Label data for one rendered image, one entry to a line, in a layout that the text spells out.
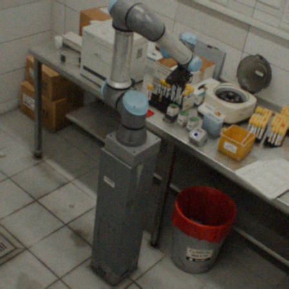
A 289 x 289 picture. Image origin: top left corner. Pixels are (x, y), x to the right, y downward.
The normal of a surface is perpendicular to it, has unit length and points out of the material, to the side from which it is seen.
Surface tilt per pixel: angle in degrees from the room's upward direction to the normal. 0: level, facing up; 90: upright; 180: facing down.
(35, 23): 90
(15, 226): 0
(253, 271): 0
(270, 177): 1
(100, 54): 90
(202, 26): 90
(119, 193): 90
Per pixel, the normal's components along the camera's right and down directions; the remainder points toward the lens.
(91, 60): -0.66, 0.37
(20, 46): 0.73, 0.48
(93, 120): 0.13, -0.80
